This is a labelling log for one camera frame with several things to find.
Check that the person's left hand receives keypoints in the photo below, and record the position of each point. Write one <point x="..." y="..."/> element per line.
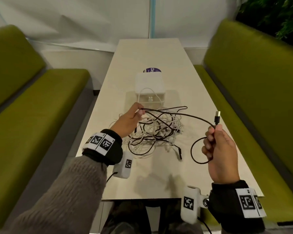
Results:
<point x="125" y="121"/>

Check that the person's right hand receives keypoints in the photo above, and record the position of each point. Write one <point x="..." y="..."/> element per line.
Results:
<point x="222" y="158"/>

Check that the white drawer box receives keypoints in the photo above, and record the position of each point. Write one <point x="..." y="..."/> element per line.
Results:
<point x="149" y="81"/>

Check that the person's left forearm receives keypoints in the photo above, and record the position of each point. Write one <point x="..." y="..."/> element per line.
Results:
<point x="63" y="199"/>

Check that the person's camouflage trousers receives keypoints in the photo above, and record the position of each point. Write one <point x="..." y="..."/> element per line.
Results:
<point x="127" y="226"/>

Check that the black left marker wristband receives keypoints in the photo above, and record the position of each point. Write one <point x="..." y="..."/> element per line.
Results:
<point x="112" y="153"/>

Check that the black marker wristband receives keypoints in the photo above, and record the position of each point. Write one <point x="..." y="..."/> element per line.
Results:
<point x="224" y="204"/>
<point x="112" y="153"/>

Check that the black right marker wristband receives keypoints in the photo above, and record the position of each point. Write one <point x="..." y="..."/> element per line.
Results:
<point x="224" y="204"/>

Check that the round purple sticker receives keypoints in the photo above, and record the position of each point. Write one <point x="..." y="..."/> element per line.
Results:
<point x="151" y="69"/>

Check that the beige table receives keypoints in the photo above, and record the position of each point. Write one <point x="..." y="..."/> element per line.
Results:
<point x="151" y="53"/>

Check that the green bench sofa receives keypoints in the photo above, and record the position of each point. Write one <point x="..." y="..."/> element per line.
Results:
<point x="34" y="119"/>
<point x="258" y="95"/>

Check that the light blue vertical strip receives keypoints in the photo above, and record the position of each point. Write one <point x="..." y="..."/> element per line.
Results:
<point x="152" y="17"/>

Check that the green leafy plant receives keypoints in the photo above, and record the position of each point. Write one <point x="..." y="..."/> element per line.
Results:
<point x="271" y="17"/>

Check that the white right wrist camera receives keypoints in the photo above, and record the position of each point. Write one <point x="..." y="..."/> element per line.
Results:
<point x="189" y="212"/>

